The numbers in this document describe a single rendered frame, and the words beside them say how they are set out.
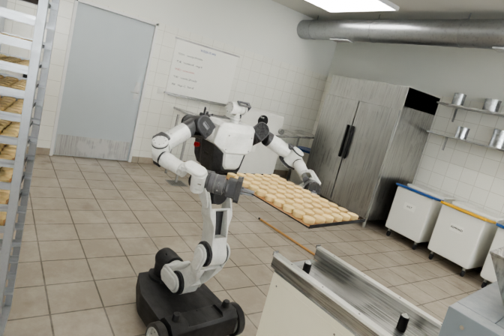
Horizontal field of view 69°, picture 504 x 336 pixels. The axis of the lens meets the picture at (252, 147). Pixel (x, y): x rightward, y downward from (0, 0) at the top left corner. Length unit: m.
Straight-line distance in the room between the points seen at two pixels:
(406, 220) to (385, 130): 1.24
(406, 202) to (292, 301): 4.00
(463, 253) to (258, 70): 4.06
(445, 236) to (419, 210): 0.45
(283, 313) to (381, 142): 4.03
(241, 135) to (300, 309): 0.95
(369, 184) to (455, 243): 1.26
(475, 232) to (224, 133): 3.70
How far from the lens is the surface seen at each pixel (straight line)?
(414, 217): 5.39
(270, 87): 6.71
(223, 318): 2.44
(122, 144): 5.80
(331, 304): 1.48
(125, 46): 5.59
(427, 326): 1.64
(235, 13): 6.23
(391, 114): 5.37
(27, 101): 1.58
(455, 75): 6.11
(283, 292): 1.61
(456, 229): 5.14
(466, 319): 1.04
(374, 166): 5.42
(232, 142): 2.01
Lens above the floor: 1.56
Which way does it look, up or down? 9 degrees down
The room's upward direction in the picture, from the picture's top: 14 degrees clockwise
